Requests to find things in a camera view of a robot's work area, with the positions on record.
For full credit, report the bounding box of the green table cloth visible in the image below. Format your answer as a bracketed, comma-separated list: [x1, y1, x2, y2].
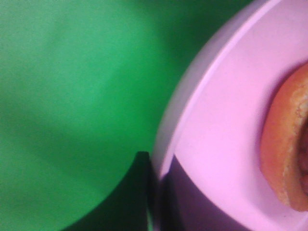
[0, 0, 249, 231]

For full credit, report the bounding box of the burger with lettuce and tomato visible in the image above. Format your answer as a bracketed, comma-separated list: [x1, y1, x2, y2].
[260, 64, 308, 212]

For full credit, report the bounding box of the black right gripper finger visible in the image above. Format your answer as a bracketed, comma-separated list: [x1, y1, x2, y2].
[134, 151, 165, 231]

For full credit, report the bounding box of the pink round plate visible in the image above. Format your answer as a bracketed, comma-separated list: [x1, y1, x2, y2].
[152, 0, 308, 231]

